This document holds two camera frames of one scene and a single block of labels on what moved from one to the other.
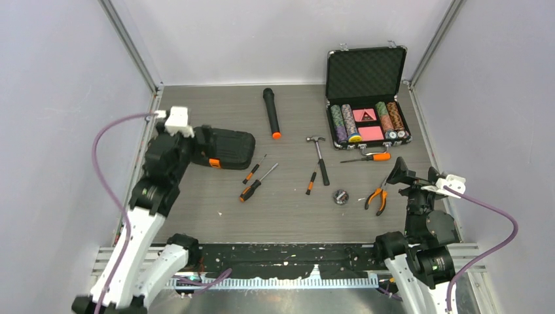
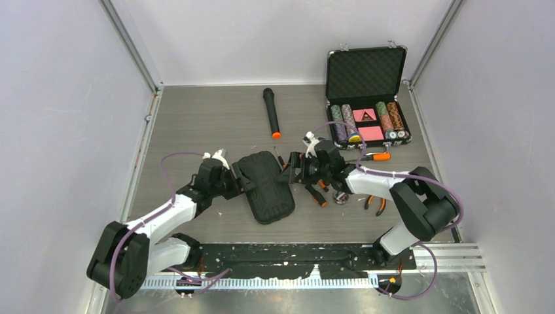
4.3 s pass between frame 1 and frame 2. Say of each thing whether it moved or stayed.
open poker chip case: stayed
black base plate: stayed
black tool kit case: moved
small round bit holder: stayed
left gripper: moved
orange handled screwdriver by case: stayed
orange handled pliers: stayed
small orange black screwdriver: moved
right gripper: moved
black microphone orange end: stayed
